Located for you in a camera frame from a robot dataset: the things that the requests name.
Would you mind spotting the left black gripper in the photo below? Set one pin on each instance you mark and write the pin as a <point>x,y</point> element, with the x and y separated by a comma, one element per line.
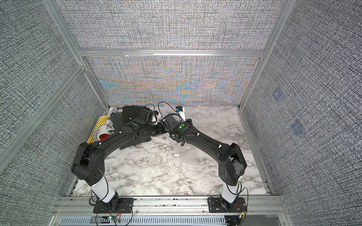
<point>160,130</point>

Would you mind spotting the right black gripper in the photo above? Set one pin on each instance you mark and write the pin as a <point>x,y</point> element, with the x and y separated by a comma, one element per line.
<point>190,122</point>

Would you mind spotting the black shirt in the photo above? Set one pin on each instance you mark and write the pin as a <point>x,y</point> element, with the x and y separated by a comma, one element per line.
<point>131,112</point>

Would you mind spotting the clear vacuum bag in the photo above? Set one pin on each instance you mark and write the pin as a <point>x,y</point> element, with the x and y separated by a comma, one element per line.
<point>185,164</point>

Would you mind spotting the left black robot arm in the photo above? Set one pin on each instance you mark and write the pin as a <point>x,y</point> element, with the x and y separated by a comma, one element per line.
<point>89,162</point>

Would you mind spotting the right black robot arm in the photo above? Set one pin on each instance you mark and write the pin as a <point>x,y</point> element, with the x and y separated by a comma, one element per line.
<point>230,159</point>

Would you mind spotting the black white checkered cloth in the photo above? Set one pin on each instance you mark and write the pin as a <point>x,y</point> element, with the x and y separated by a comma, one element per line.
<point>110,125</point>

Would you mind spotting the yellow tray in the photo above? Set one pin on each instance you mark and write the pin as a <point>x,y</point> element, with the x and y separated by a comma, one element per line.
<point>101,120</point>

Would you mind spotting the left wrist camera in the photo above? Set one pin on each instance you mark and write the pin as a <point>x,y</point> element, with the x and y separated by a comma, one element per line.
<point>147,115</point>

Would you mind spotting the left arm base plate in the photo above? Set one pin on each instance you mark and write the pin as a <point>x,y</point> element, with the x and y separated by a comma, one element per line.
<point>116,205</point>

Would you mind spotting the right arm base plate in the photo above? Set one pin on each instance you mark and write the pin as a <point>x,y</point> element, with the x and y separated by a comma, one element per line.
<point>226,204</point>

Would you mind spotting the aluminium front rail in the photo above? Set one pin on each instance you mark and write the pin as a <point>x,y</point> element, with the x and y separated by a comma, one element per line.
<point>251,210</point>

